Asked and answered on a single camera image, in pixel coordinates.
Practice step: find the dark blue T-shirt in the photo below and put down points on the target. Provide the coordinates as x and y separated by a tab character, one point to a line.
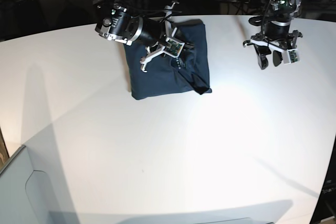
167	75

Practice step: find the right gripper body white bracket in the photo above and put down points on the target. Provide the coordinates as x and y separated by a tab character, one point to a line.
158	37

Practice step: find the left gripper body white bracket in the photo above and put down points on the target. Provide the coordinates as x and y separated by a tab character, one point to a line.
276	36

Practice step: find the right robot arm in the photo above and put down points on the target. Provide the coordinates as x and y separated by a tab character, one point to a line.
129	25

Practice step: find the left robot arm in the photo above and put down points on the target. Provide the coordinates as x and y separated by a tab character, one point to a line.
277	10

